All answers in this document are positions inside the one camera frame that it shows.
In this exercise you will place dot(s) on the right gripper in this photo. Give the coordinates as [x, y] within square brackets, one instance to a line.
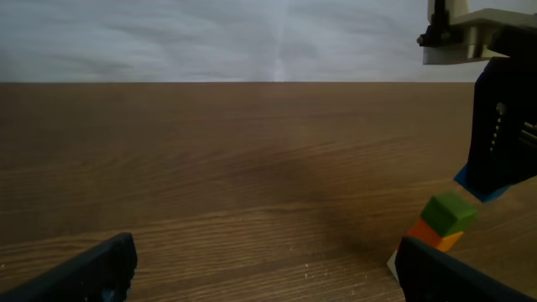
[518, 42]

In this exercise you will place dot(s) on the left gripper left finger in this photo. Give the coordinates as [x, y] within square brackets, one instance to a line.
[84, 277]

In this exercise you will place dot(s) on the white cube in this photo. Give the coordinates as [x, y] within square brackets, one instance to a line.
[392, 264]

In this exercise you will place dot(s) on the orange cube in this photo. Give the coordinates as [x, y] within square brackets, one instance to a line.
[423, 234]

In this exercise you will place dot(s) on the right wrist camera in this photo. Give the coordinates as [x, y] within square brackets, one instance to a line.
[470, 46]

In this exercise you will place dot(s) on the green cube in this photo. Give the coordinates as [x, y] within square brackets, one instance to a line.
[446, 214]

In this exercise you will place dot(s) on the blue cube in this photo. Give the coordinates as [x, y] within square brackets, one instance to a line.
[460, 179]

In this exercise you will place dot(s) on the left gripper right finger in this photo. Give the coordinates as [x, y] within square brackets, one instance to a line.
[444, 279]

